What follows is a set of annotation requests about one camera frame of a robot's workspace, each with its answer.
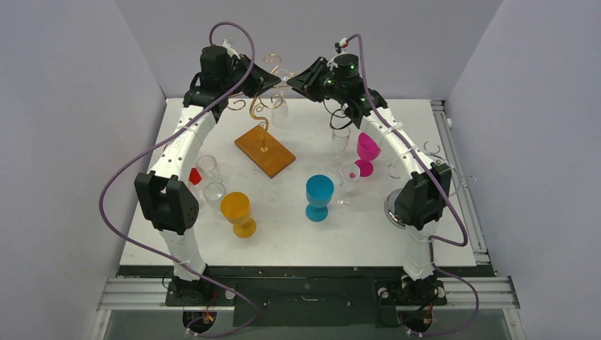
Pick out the clear glass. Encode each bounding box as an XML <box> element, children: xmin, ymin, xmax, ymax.
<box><xmin>203</xmin><ymin>182</ymin><xmax>227</xmax><ymax>215</ymax></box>
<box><xmin>271</xmin><ymin>69</ymin><xmax>294</xmax><ymax>128</ymax></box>
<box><xmin>326</xmin><ymin>124</ymin><xmax>351</xmax><ymax>176</ymax></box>
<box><xmin>336</xmin><ymin>162</ymin><xmax>360</xmax><ymax>207</ymax></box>
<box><xmin>196</xmin><ymin>155</ymin><xmax>223</xmax><ymax>184</ymax></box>

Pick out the yellow plastic wine glass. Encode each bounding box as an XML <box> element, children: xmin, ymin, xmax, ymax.
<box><xmin>220</xmin><ymin>191</ymin><xmax>257</xmax><ymax>238</ymax></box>

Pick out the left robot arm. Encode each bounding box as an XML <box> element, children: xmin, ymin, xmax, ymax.
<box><xmin>134</xmin><ymin>45</ymin><xmax>281</xmax><ymax>305</ymax></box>

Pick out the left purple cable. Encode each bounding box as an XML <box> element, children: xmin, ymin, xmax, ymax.
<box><xmin>98</xmin><ymin>21</ymin><xmax>259</xmax><ymax>339</ymax></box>

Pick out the purple cable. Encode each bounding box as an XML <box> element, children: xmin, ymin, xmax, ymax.
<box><xmin>344</xmin><ymin>33</ymin><xmax>481</xmax><ymax>339</ymax></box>
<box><xmin>98</xmin><ymin>21</ymin><xmax>259</xmax><ymax>339</ymax></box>

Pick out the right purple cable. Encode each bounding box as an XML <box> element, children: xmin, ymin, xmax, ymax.
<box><xmin>344</xmin><ymin>33</ymin><xmax>481</xmax><ymax>339</ymax></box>

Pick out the aluminium rail right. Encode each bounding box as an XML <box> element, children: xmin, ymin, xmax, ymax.
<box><xmin>430</xmin><ymin>100</ymin><xmax>520</xmax><ymax>310</ymax></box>

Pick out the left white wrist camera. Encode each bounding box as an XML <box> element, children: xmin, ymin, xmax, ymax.
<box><xmin>221</xmin><ymin>35</ymin><xmax>240</xmax><ymax>60</ymax></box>

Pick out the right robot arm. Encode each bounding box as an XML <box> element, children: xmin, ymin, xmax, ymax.
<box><xmin>286</xmin><ymin>54</ymin><xmax>451</xmax><ymax>302</ymax></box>

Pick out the blue plastic wine glass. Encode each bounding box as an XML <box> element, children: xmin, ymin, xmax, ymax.
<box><xmin>305</xmin><ymin>174</ymin><xmax>334</xmax><ymax>222</ymax></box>

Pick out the chrome wire glass rack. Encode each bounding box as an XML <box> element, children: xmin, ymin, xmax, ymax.
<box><xmin>383</xmin><ymin>140</ymin><xmax>478</xmax><ymax>231</ymax></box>

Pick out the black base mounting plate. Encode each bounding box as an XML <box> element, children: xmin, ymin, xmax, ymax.
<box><xmin>162</xmin><ymin>267</ymin><xmax>447</xmax><ymax>332</ymax></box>

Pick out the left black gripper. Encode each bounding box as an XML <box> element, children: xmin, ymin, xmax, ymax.
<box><xmin>221</xmin><ymin>55</ymin><xmax>281</xmax><ymax>99</ymax></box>

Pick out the pink plastic wine glass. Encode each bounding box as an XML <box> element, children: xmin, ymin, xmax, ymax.
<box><xmin>354</xmin><ymin>132</ymin><xmax>381</xmax><ymax>177</ymax></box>

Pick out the red plastic wine glass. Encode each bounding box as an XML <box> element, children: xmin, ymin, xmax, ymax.
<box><xmin>189</xmin><ymin>167</ymin><xmax>202</xmax><ymax>186</ymax></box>

